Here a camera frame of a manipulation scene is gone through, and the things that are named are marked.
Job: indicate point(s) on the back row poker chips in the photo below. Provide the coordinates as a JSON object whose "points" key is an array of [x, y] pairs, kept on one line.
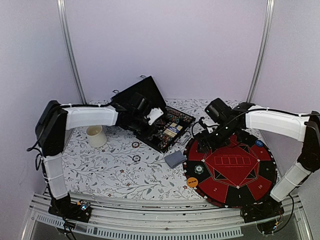
{"points": [[178, 117]]}

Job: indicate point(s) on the green 20 poker chip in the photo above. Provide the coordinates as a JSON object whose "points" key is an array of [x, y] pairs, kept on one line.
{"points": [[198, 169]]}

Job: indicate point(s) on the grey card deck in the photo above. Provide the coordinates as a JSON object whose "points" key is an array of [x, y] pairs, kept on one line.
{"points": [[174, 159]]}

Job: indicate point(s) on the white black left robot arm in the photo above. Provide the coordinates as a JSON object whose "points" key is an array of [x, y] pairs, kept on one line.
{"points": [[50, 132]]}

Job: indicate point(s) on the right aluminium frame post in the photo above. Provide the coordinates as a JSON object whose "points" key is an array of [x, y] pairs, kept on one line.
{"points": [[268, 17]]}

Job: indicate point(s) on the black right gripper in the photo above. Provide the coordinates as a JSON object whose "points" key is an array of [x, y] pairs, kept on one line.
{"points": [[211, 144]]}

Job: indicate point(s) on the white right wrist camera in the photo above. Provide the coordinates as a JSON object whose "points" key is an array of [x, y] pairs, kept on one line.
{"points": [[208, 124]]}

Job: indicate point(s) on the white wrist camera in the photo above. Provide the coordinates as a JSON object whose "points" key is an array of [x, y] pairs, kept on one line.
{"points": [[208, 124], [154, 114]]}

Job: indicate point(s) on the row poker chips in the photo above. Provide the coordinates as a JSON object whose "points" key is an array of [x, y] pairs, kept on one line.
{"points": [[162, 140], [178, 117]]}

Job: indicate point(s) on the round red black poker mat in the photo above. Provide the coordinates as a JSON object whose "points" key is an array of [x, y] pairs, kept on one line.
{"points": [[234, 175]]}

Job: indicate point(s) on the front row poker chips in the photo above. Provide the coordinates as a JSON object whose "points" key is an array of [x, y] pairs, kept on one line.
{"points": [[162, 140]]}

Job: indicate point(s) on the orange big blind button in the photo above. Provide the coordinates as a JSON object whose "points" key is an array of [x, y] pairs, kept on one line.
{"points": [[192, 182]]}

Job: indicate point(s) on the open black poker chip case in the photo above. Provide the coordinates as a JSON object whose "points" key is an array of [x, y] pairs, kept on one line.
{"points": [[138, 100]]}

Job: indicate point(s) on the blue small blind button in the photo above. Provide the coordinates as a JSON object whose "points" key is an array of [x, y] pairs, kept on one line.
{"points": [[259, 143]]}

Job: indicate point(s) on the blue boxed card deck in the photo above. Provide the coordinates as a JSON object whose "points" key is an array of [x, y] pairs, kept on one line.
{"points": [[173, 129]]}

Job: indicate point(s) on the red white loose chip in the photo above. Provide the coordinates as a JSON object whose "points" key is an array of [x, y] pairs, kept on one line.
{"points": [[135, 144]]}

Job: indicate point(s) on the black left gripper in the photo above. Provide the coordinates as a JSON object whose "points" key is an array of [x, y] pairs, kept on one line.
{"points": [[153, 130]]}

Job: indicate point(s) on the blue white loose chip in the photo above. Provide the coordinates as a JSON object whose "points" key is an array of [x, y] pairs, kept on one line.
{"points": [[136, 158]]}

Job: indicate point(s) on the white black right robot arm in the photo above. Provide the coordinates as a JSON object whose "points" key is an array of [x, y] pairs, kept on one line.
{"points": [[286, 150]]}

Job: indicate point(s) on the floral white table mat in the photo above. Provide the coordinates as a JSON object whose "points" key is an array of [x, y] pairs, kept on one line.
{"points": [[109, 171]]}

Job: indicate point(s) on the left aluminium frame post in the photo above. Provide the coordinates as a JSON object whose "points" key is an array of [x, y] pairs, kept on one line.
{"points": [[61, 7]]}

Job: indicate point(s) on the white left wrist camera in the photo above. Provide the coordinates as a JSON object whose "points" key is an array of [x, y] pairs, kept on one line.
{"points": [[154, 114]]}

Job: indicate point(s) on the aluminium frame post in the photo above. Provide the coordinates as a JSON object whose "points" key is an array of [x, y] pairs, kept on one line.
{"points": [[268, 17], [61, 7]]}

